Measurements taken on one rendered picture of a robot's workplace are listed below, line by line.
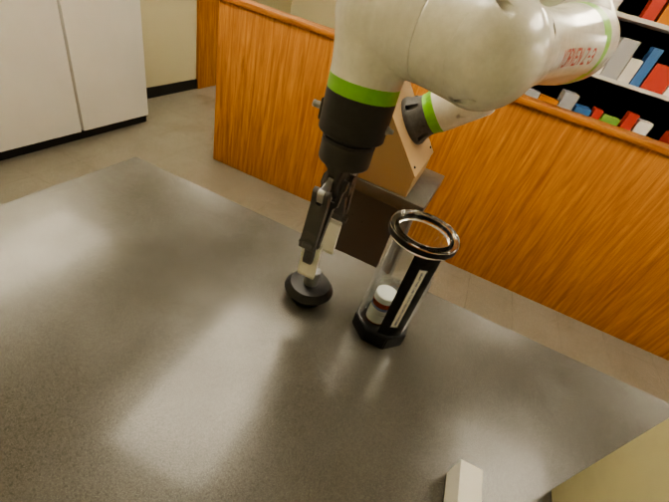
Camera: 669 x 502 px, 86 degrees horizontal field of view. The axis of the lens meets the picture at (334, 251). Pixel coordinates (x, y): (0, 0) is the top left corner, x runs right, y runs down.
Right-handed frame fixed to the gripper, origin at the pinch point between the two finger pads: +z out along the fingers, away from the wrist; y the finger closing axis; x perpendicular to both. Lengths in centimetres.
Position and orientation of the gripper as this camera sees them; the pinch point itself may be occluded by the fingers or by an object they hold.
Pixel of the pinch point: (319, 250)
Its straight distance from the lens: 61.5
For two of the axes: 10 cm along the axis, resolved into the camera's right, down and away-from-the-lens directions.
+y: -3.8, 4.9, -7.8
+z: -2.3, 7.7, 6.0
